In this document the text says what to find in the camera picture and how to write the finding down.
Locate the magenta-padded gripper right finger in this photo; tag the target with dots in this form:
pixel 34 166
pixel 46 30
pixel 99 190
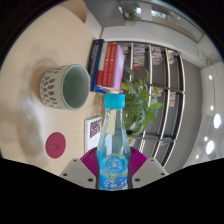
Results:
pixel 150 171

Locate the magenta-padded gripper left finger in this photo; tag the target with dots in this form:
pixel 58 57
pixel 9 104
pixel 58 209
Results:
pixel 78 171

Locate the clear bottle with blue cap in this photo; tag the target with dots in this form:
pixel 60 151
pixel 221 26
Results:
pixel 113 156

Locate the flat round red coaster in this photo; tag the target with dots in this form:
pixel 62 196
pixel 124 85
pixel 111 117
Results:
pixel 55 145

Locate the open white booklet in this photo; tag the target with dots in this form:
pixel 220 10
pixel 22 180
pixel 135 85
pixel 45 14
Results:
pixel 92 133

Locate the green potted plant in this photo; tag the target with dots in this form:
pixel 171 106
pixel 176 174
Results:
pixel 140 103

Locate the round ceiling lights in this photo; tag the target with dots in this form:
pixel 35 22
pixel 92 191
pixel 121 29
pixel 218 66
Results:
pixel 216 120

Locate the patterned ceramic mug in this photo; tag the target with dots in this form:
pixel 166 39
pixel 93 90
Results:
pixel 51 87

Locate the pink book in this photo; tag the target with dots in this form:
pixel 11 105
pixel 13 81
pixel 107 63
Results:
pixel 119 68

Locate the red book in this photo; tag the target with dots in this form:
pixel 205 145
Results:
pixel 102 65
pixel 111 65

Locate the small green window plant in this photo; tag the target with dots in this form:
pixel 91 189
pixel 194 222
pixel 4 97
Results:
pixel 130 14

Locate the round-backed wooden chair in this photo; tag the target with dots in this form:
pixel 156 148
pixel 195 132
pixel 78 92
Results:
pixel 75 10

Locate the grey wall shelf unit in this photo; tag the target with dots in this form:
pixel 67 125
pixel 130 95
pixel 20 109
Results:
pixel 166 100

